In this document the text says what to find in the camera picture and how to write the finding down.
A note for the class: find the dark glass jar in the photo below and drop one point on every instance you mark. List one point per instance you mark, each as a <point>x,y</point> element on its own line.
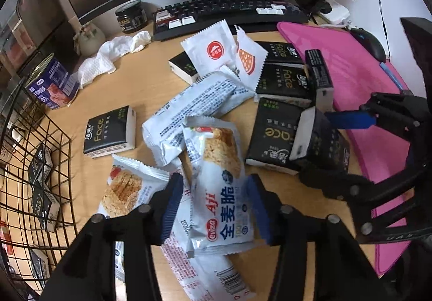
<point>130,17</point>

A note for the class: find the black computer mouse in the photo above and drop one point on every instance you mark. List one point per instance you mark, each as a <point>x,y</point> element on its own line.
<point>369,42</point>

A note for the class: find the small beige ceramic vase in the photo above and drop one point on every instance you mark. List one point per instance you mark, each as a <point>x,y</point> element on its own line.
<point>89,39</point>

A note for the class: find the white wheat crisp snack packet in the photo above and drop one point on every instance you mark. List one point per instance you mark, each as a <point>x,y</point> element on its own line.
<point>125,186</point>
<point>219,186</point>

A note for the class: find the blue tin can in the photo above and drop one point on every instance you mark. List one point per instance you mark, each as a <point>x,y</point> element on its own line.
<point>50,85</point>

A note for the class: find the pink mouse pad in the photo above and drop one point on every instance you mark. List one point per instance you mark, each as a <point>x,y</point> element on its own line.
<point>347,61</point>

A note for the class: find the white snack packet printed back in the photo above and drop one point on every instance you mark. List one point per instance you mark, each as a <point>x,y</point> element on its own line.
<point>189,108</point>

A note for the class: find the crumpled white paper towel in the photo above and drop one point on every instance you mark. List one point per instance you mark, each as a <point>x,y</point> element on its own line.
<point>98,66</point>

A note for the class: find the dark storage box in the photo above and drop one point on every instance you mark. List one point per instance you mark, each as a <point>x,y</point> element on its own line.
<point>37,10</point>

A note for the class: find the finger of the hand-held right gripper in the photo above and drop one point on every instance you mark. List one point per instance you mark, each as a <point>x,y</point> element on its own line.
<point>351,119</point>
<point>337,186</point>

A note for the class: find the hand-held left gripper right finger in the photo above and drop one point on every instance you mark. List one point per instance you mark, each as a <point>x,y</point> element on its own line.
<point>260,209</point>

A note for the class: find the white power strip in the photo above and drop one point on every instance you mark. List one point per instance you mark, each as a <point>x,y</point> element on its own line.
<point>337,12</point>

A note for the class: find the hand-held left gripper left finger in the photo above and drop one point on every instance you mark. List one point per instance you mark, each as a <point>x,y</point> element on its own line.
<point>170,209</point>

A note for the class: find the black keyboard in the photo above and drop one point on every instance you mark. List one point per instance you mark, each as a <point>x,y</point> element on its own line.
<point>236,3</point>

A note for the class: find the blue pen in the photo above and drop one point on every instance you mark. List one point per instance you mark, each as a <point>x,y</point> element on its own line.
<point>393,76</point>

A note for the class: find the white sachet orange pizza print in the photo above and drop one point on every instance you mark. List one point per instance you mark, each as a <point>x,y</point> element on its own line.
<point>248,61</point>

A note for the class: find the white snack packet barcode side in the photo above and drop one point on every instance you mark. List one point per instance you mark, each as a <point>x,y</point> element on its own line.
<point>202,270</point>

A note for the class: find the white sachet red round logo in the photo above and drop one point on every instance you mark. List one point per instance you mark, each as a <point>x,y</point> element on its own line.
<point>209,47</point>

